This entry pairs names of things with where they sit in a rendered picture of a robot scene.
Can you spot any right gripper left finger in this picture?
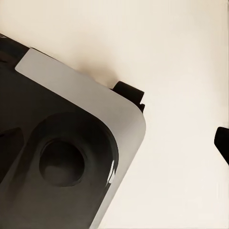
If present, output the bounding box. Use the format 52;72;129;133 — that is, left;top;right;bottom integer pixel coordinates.
0;127;25;184

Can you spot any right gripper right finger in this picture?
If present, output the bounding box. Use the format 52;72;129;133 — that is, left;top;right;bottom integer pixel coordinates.
214;126;229;164

